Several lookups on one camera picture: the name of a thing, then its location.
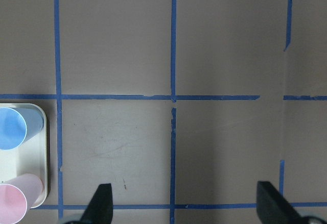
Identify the pink ikea cup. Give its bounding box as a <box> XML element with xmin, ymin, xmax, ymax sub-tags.
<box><xmin>1</xmin><ymin>173</ymin><xmax>43</xmax><ymax>224</ymax></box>

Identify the cream serving tray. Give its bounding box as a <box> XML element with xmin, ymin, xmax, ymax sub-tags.
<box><xmin>1</xmin><ymin>103</ymin><xmax>50</xmax><ymax>209</ymax></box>

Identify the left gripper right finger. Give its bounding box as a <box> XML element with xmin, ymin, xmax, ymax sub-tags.
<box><xmin>256</xmin><ymin>181</ymin><xmax>307</xmax><ymax>224</ymax></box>

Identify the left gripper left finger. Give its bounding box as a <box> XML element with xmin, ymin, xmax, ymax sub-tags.
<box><xmin>79</xmin><ymin>183</ymin><xmax>113</xmax><ymax>224</ymax></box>

